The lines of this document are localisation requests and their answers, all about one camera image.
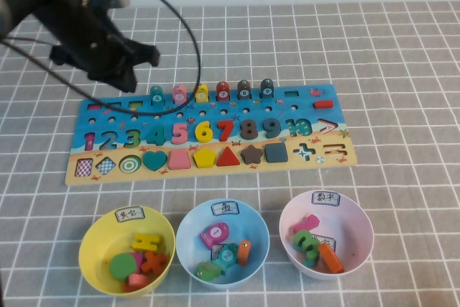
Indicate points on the green wooden number three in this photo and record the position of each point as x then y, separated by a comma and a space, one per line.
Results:
303, 240

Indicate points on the pink plastic bowl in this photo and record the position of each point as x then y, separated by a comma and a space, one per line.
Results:
354, 228

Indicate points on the yellow wooden fish number six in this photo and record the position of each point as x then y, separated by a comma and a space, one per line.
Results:
203, 95

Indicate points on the yellow plastic bowl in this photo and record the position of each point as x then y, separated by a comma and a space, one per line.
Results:
97, 242

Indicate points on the orange wooden fish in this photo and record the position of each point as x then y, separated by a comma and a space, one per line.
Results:
243, 253

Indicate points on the dark blue wooden number nine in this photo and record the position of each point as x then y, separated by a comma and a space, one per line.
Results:
277, 129

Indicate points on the orange wooden number piece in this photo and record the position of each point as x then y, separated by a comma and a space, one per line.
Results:
330, 258

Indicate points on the teal wooden heart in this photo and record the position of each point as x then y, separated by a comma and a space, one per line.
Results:
155, 160

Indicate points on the red wooden minus bar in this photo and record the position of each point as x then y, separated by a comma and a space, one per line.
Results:
323, 104

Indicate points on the yellow wooden equals sign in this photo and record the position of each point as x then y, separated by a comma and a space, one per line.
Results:
143, 240

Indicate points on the magenta wooden shape piece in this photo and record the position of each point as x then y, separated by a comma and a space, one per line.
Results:
139, 259

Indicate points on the dark blue wooden fish nine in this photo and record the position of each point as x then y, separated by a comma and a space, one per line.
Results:
267, 89

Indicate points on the teal wooden fish number four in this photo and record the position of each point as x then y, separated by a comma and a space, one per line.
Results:
157, 97

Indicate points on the wooden number shape puzzle board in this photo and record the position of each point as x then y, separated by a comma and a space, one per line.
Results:
215, 174

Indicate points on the teal wooden fish number two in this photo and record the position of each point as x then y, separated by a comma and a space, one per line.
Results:
226, 256

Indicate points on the orange wooden cross sign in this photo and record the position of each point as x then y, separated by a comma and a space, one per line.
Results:
154, 263

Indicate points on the pink wooden trapezoid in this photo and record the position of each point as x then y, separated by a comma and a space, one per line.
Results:
179, 160

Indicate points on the pink wooden fish number five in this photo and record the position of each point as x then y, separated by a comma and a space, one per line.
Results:
179, 95

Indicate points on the brown wooden star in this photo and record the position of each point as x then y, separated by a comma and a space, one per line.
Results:
251, 155

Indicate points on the pink wooden shape piece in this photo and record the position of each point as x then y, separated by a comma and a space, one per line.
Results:
138, 280

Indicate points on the dark blue wooden square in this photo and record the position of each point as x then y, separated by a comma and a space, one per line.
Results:
276, 153

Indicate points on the green wooden fish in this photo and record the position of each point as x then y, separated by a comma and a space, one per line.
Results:
206, 272

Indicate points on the grey checked tablecloth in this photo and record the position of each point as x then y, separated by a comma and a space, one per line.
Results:
395, 69

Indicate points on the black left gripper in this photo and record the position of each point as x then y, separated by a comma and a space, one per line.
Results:
90, 41

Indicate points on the brown wooden fish number eight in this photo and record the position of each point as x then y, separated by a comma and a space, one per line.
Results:
244, 91

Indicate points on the yellow wooden pentagon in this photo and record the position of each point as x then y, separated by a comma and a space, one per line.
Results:
205, 159

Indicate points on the pink wooden fish number one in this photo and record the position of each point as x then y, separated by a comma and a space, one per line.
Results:
215, 233

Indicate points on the red wooden triangle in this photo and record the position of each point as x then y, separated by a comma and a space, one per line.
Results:
228, 159

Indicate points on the light blue plastic bowl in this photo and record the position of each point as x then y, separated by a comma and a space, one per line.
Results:
253, 222

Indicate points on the red wooden fish number seven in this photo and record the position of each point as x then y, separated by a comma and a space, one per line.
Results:
223, 93

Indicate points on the white handwritten paper label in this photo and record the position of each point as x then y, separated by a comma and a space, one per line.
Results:
225, 208
325, 198
216, 249
325, 240
130, 214

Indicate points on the green wooden circle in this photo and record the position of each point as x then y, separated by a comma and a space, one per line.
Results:
123, 266

